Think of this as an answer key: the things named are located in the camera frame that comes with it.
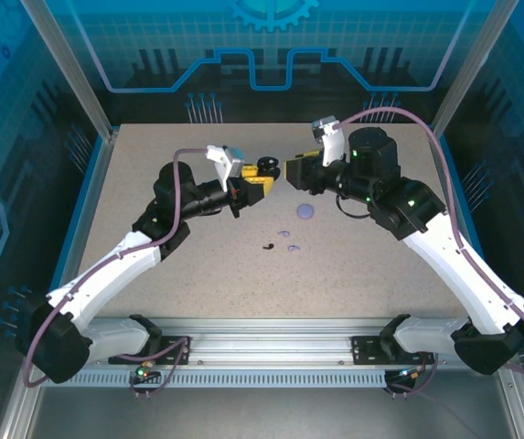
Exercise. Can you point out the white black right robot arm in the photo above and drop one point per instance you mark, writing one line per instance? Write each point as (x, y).
(463, 274)

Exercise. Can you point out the blue aluminium table side rail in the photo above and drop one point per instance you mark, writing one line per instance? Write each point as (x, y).
(85, 201)
(457, 187)

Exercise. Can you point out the aluminium frame post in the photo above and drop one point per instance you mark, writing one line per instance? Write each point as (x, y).
(69, 68)
(472, 68)

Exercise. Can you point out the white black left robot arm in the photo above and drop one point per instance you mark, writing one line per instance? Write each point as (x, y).
(106, 270)

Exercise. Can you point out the purple round earbud charging case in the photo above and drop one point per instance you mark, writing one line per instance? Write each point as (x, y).
(306, 211)

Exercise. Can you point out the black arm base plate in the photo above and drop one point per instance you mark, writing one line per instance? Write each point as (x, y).
(186, 356)
(366, 350)

